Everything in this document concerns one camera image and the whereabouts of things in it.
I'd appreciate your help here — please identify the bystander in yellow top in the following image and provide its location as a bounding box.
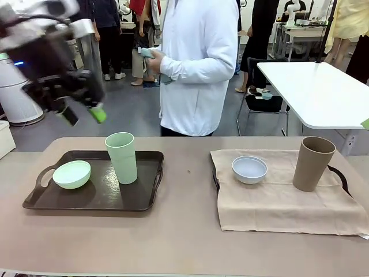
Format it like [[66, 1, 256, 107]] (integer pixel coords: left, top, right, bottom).
[[323, 0, 369, 65]]

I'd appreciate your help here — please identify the black chair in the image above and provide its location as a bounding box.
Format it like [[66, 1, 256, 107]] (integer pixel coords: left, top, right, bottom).
[[236, 56, 291, 137]]

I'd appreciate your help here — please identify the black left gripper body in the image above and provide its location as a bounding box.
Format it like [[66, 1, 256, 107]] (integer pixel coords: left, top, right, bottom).
[[7, 33, 106, 113]]

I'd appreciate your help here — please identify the black serving tray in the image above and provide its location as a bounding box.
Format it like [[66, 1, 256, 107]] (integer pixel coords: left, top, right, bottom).
[[212, 164, 355, 199]]

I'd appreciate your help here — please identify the bystander in black dress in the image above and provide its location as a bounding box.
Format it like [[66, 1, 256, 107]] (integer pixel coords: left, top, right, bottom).
[[234, 0, 281, 93]]

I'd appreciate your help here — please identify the black tripod pole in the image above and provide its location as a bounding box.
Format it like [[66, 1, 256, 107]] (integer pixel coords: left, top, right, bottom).
[[315, 0, 338, 63]]

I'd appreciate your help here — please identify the white air purifier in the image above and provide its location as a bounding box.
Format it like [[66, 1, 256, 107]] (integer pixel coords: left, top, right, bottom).
[[0, 51, 44, 125]]

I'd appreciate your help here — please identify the background workbench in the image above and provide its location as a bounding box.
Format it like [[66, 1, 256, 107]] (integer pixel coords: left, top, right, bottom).
[[270, 19, 330, 61]]

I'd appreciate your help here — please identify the white box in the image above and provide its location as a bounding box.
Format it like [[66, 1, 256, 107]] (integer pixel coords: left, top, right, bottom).
[[0, 120, 17, 160]]

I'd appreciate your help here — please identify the tall green cup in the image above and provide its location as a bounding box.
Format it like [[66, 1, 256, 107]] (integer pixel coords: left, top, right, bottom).
[[104, 132, 138, 185]]

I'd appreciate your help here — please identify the person's left forearm white sleeve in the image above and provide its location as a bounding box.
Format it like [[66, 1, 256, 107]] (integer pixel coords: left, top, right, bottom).
[[159, 47, 236, 83]]

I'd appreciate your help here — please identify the bystander in red white top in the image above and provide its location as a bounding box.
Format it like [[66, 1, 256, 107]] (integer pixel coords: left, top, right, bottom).
[[128, 0, 164, 87]]

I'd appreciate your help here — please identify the blue-grey bowl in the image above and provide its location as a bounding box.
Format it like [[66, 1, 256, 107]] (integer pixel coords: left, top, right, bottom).
[[232, 155, 268, 185]]

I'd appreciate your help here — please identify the person's left hand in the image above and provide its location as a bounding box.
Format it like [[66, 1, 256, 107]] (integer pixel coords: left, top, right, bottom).
[[146, 56, 165, 76]]

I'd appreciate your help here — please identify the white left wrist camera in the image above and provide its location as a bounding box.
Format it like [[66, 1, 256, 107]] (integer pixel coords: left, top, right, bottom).
[[67, 18, 96, 39]]

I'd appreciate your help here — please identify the tall brown cup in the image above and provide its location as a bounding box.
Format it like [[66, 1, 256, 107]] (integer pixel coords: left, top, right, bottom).
[[292, 136, 337, 193]]

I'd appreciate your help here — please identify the bystander in grey trousers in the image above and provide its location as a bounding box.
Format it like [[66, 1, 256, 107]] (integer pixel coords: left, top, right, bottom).
[[77, 33, 104, 87]]

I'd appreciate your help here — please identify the green bowl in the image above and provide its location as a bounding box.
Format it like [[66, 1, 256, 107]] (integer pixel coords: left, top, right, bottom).
[[52, 160, 92, 190]]

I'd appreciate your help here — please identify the teal cloth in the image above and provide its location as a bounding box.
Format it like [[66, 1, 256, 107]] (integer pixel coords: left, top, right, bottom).
[[140, 47, 174, 85]]

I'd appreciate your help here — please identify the brown serving tray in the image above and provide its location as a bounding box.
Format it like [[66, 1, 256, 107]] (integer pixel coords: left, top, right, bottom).
[[22, 149, 165, 212]]

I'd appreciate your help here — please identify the bystander in black clothes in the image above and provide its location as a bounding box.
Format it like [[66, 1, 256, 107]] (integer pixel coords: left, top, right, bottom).
[[91, 0, 127, 81]]

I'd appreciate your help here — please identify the white side table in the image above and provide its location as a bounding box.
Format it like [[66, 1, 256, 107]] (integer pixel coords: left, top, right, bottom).
[[256, 61, 369, 157]]

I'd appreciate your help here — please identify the person in white jacket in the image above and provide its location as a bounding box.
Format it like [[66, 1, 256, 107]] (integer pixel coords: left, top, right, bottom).
[[159, 0, 240, 137]]

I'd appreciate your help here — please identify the beige cloth mat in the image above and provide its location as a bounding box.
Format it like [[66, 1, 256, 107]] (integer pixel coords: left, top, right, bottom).
[[209, 148, 369, 237]]

